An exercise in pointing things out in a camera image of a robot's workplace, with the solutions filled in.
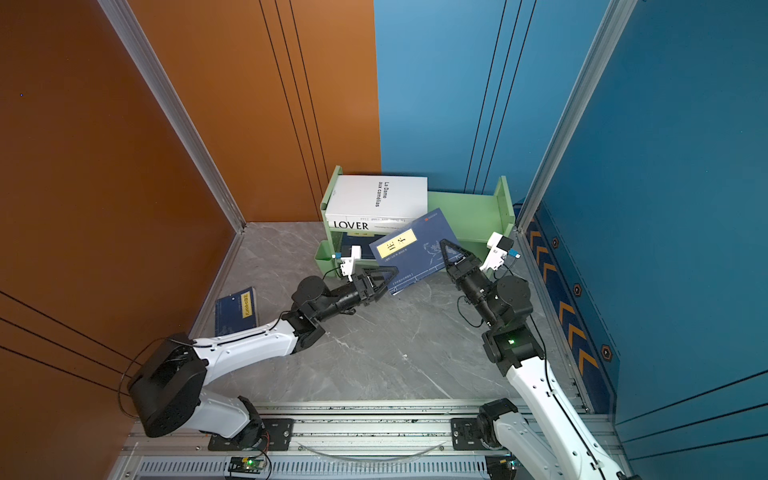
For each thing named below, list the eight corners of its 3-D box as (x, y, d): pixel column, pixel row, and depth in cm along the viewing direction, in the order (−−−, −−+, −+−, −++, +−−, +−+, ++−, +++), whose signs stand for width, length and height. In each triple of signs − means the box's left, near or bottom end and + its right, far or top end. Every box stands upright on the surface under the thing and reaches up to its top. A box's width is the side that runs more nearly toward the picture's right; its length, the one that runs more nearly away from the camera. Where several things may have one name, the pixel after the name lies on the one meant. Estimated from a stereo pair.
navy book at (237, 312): (217, 338, 92) (213, 335, 90) (218, 300, 101) (215, 297, 99) (259, 326, 95) (256, 323, 93) (257, 290, 103) (255, 287, 102)
